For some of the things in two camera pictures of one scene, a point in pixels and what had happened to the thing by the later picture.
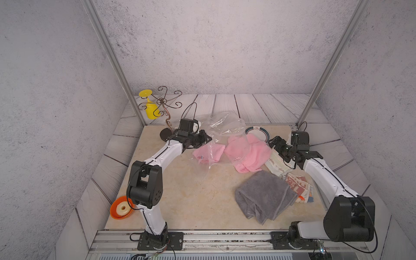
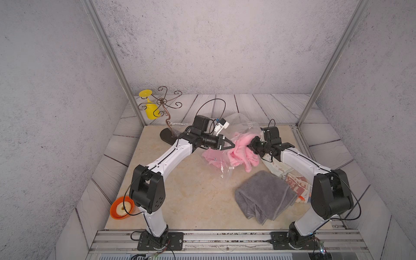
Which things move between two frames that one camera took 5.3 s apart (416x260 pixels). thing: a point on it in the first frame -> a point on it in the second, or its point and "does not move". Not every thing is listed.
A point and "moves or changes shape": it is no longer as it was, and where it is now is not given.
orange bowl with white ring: x=120 y=209 does not move
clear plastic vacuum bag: x=224 y=142 moves or changes shape
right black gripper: x=281 y=143 -> x=253 y=145
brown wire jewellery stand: x=162 y=101 does not move
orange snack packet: x=299 y=184 does not move
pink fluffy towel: x=246 y=151 moves or changes shape
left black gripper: x=203 y=141 -> x=219 y=141
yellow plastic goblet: x=151 y=109 does not move
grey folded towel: x=264 y=197 does not move
